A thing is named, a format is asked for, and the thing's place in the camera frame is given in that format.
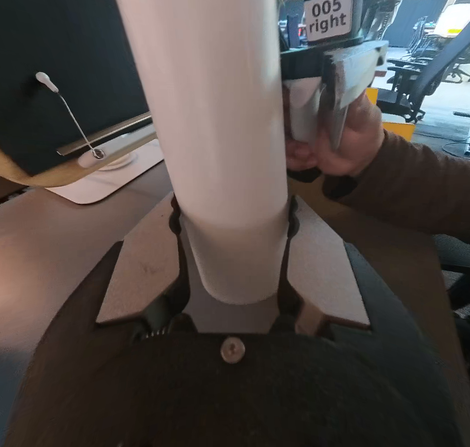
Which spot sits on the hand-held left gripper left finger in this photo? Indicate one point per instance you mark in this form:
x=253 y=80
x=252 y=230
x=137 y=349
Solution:
x=139 y=271

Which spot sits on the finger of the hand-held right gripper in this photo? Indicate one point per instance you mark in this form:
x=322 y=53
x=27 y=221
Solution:
x=352 y=76
x=303 y=113

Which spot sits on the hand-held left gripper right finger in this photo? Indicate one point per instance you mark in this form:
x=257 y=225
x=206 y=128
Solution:
x=323 y=271

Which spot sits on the yellow plastic bin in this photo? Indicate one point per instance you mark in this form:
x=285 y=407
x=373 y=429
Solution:
x=400 y=128

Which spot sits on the white bottle black lid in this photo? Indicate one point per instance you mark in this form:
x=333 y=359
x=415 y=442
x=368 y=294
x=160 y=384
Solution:
x=213 y=124

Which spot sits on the person's right forearm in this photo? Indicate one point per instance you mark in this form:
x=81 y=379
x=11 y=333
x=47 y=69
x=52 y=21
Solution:
x=415 y=190

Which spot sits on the person's right hand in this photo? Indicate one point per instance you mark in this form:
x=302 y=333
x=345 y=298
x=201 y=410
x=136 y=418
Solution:
x=360 y=138

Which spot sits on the black office chair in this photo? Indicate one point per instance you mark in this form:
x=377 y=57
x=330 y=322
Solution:
x=429 y=76

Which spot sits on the black wooden book stand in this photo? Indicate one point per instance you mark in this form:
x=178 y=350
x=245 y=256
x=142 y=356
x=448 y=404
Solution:
x=55 y=32

